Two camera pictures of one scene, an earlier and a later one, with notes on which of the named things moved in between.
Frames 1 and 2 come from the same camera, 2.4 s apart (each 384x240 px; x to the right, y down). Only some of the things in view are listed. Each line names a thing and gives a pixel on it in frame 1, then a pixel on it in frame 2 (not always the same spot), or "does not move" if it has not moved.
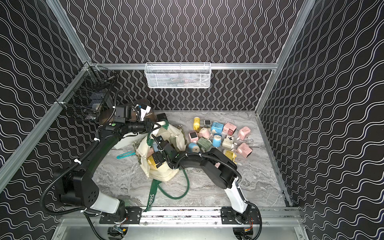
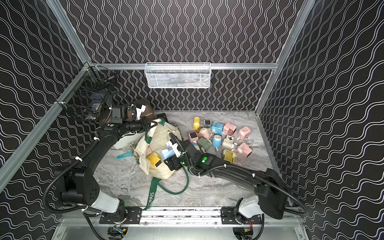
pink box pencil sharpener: [229, 128] does not move
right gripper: [157, 154] to [172, 161]
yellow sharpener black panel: [151, 160] does not move
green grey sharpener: [203, 144] does not move
